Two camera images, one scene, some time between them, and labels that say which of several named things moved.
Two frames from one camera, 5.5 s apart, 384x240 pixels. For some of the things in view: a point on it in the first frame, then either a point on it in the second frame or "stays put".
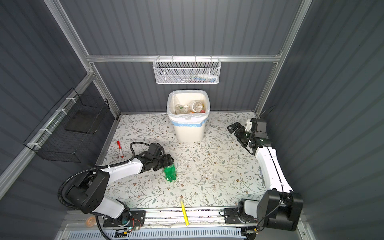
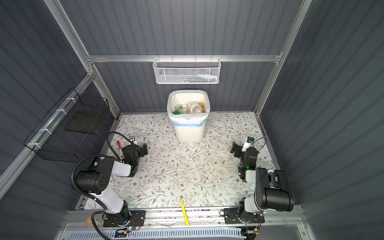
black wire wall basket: (67, 132) stays put
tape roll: (90, 221) stays put
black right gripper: (237, 134) -> (236, 147)
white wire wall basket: (186, 72) stays put
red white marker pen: (120, 148) stays put
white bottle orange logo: (196, 106) stays put
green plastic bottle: (170, 172) -> (176, 112)
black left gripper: (167, 159) -> (141, 151)
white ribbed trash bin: (189, 127) stays put
